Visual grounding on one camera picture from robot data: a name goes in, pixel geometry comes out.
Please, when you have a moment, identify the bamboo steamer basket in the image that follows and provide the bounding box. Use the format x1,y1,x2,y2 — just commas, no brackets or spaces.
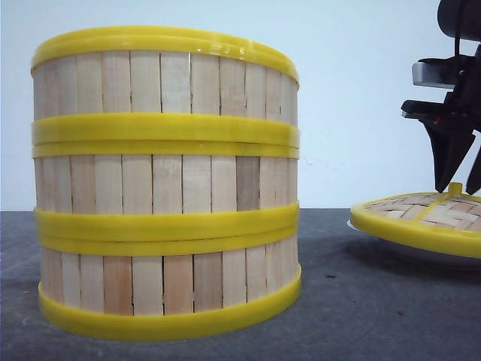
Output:
31,26,300,158
35,154,298,253
38,235,301,341

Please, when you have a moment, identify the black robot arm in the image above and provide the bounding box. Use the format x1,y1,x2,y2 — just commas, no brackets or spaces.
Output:
401,1,480,193

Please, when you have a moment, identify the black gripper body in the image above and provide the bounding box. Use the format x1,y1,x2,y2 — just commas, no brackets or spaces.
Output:
401,56,480,150

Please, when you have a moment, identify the bamboo steamer lid yellow rim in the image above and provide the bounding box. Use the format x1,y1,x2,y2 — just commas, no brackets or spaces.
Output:
350,182,480,259

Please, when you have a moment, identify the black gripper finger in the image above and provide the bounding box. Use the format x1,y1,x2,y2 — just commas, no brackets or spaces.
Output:
425,126,458,193
465,132,480,195

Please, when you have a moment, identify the white plate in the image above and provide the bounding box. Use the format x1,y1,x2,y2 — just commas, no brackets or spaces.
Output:
346,219,481,270

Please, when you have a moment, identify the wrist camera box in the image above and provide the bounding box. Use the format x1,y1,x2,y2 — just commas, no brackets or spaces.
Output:
412,59,458,89

